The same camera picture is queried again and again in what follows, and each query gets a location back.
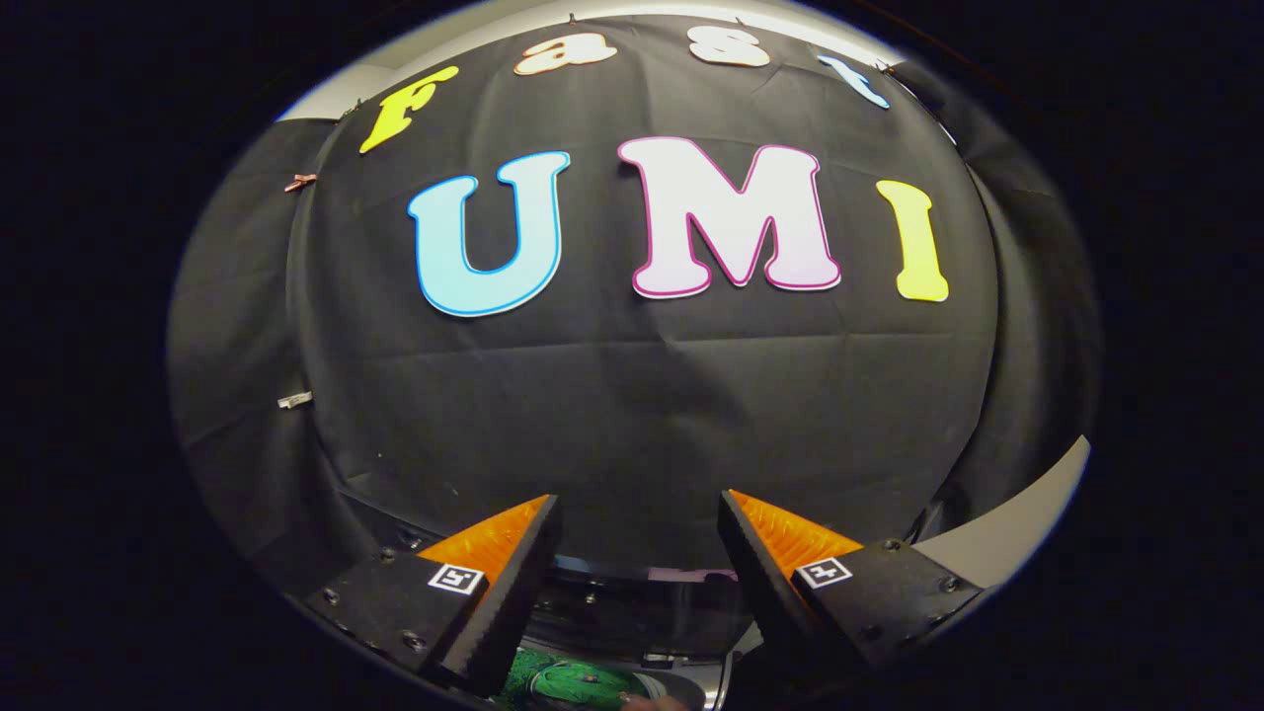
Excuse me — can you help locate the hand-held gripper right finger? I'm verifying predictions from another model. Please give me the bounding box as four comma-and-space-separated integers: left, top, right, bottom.
717, 490, 985, 682

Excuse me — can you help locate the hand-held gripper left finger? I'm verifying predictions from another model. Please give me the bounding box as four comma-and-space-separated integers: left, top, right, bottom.
301, 495, 564, 698

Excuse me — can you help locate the green polo shirt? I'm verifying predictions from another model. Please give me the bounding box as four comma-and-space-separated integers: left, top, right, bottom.
499, 647, 653, 711

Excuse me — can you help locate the black backdrop cloth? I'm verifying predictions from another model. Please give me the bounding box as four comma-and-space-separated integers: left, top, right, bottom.
166, 12, 1102, 593

